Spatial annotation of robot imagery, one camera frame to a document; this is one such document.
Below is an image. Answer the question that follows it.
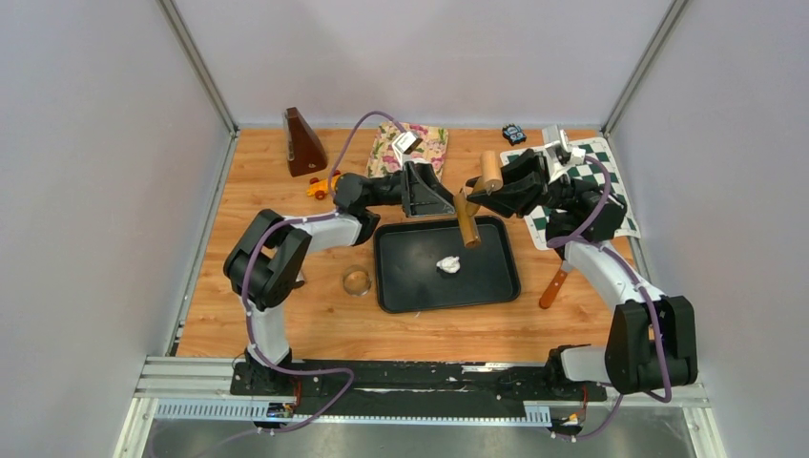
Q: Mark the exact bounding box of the wooden pastry roller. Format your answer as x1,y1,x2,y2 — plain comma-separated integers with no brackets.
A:
453,151,504,248

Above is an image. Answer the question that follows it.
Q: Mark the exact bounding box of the wooden handled metal scraper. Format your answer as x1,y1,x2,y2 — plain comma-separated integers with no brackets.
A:
538,260,572,309

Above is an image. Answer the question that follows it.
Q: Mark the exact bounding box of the floral rectangular tray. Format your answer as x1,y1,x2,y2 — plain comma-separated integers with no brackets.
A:
365,121,449,180

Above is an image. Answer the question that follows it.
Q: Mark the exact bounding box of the brown wooden metronome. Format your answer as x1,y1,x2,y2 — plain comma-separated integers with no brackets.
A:
283,107,328,177

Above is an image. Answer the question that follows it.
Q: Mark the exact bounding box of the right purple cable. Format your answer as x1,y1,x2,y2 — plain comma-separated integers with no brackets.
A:
546,154,674,442

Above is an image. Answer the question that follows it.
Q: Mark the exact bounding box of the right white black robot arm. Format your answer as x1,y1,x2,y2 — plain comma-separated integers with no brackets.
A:
462,145,698,403

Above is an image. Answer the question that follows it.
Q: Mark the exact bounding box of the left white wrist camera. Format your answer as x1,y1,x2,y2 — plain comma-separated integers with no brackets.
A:
391,131,422,162

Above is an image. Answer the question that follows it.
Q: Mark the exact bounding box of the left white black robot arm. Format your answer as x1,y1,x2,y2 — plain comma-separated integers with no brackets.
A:
223,161,454,394

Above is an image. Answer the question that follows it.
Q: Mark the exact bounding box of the aluminium frame rail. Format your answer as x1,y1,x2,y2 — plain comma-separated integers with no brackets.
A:
114,357,728,458

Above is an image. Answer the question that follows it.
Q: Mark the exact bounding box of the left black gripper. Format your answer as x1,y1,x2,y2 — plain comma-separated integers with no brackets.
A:
368,162,466,219

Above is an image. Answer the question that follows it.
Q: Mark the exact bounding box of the orange toy car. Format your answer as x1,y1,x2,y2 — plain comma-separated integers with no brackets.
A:
306,170,342,200

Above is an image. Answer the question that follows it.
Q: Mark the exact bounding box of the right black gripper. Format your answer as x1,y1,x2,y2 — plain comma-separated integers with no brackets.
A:
467,149,598,218

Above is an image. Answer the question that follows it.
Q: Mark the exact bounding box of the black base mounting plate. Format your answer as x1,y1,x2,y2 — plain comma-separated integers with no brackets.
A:
230,360,607,418

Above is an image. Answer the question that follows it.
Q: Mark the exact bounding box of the small blue black toy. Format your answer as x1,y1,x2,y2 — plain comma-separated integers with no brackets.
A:
501,123,527,146

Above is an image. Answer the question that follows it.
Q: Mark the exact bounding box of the black baking tray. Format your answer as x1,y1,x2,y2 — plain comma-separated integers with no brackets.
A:
373,216,521,314

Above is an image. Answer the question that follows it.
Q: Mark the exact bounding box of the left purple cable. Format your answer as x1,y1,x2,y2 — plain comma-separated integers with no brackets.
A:
241,111,409,437

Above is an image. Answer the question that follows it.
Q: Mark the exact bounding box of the purple cable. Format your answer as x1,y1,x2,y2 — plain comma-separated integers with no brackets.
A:
241,111,409,437
546,154,674,442

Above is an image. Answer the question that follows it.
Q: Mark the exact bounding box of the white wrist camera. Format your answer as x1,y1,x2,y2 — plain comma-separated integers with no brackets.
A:
391,131,422,162
542,125,586,182

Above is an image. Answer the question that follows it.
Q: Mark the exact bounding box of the green white chess mat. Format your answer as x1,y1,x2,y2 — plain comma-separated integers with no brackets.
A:
523,137,641,251

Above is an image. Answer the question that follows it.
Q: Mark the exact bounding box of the round metal cutter ring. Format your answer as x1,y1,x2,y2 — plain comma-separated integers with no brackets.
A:
342,265,373,298

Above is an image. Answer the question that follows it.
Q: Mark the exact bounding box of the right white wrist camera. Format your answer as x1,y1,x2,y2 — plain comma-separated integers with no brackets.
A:
542,125,586,182

